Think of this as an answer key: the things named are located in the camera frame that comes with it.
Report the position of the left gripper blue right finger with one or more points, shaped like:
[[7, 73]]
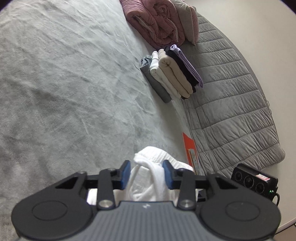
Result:
[[183, 180]]

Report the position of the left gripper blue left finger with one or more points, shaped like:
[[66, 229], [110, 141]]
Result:
[[109, 180]]

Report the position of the white pants garment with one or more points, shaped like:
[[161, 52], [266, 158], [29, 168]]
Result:
[[147, 178]]

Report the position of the orange red booklet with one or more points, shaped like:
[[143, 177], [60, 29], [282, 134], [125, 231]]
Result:
[[192, 154]]

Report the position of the grey quilted headboard cover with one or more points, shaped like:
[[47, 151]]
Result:
[[229, 117]]

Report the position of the grey bed sheet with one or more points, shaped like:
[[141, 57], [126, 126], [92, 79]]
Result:
[[73, 97]]

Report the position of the black folded garment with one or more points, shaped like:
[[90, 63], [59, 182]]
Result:
[[183, 68]]

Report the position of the lavender folded garment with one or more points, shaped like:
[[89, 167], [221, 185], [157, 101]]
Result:
[[187, 63]]

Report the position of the beige folded garment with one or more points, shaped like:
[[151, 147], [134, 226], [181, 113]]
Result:
[[174, 74]]

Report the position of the white folded garment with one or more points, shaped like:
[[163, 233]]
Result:
[[157, 73]]

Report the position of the dark grey folded sweater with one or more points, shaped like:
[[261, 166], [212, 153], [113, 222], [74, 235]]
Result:
[[158, 88]]

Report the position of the pink folded quilt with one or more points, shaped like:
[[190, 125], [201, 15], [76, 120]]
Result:
[[157, 21]]

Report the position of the grey pink-edged pillow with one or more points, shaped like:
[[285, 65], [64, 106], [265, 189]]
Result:
[[189, 20]]

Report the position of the black multi-lens camera box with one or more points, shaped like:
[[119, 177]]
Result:
[[259, 182]]

